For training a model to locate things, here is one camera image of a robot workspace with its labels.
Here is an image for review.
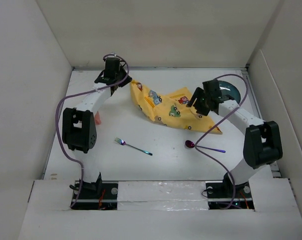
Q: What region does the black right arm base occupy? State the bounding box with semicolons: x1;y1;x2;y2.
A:
201;174;255;210

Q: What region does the purple iridescent spoon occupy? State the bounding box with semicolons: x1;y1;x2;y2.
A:
185;140;226;153

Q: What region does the yellow cartoon print cloth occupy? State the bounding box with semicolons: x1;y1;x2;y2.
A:
130;80;215;133

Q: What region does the teal round plate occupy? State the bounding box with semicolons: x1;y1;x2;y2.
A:
218;80;241;104

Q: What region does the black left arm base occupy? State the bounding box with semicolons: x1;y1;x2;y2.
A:
69;175;119;211

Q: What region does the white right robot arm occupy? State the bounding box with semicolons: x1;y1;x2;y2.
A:
187;79;283;197

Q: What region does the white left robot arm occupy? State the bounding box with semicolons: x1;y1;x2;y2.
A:
62;53;132;198

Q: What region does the pink cup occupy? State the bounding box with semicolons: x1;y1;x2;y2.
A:
94;111;101;125

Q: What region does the iridescent fork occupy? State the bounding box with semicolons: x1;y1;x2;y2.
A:
115;137;153;156

